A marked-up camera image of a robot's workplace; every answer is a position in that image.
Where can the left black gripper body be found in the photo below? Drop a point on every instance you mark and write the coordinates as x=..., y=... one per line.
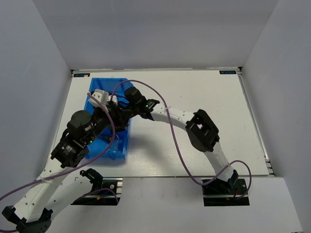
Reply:
x=101, y=120

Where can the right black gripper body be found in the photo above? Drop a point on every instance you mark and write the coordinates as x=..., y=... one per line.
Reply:
x=135, y=109

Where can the green orange stubby screwdriver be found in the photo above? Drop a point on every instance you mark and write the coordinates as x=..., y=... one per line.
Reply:
x=107, y=138

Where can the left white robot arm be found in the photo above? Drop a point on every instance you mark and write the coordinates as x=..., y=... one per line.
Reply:
x=34, y=212

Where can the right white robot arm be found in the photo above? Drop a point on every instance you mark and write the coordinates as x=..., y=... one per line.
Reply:
x=202, y=132

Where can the blue plastic bin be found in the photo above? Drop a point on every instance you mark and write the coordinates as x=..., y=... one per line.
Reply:
x=118, y=150

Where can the left blue corner label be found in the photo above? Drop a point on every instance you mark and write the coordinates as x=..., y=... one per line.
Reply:
x=81, y=75

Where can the blue corner label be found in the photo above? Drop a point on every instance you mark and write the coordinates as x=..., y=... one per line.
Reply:
x=81, y=75
x=227, y=72

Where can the right blue corner label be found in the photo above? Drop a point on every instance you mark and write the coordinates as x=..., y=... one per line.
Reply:
x=227, y=72

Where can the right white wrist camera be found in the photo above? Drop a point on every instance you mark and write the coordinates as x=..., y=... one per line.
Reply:
x=112, y=99

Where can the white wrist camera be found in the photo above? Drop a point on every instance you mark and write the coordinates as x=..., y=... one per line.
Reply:
x=101, y=96
x=112, y=99

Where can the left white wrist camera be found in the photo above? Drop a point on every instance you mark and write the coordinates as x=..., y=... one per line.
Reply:
x=101, y=96

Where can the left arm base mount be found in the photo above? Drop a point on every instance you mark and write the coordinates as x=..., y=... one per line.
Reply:
x=108, y=193

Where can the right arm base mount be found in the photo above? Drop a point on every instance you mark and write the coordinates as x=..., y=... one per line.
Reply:
x=216, y=196

